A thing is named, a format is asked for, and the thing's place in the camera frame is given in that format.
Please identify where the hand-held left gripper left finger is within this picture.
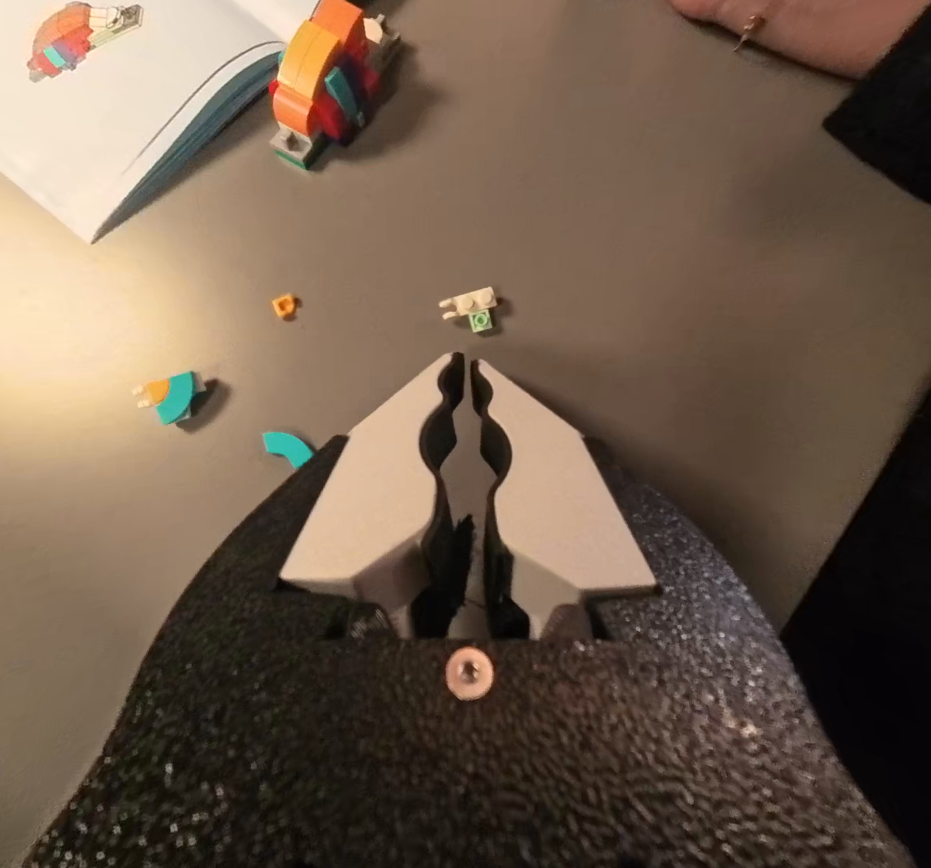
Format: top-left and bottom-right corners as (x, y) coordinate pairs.
(278, 353), (467, 640)

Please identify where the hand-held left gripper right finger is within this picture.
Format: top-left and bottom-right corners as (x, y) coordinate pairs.
(470, 359), (661, 641)

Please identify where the white and green lego piece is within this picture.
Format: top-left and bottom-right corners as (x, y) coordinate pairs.
(438, 288), (504, 337)

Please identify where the teal and orange lego assembly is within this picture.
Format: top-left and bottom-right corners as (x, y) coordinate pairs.
(132, 370), (215, 427)

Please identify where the orange and red lego model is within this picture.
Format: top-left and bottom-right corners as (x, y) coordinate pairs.
(268, 0), (402, 172)

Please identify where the teal curved lego piece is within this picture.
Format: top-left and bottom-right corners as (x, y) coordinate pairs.
(262, 432), (315, 471)

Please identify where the person's right forearm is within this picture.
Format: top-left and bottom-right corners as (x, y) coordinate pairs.
(756, 0), (931, 181)

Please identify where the person's black clothing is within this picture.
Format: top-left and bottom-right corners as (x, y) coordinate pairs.
(780, 410), (931, 868)

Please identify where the lego instruction booklet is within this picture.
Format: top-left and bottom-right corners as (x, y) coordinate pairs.
(0, 0), (437, 245)

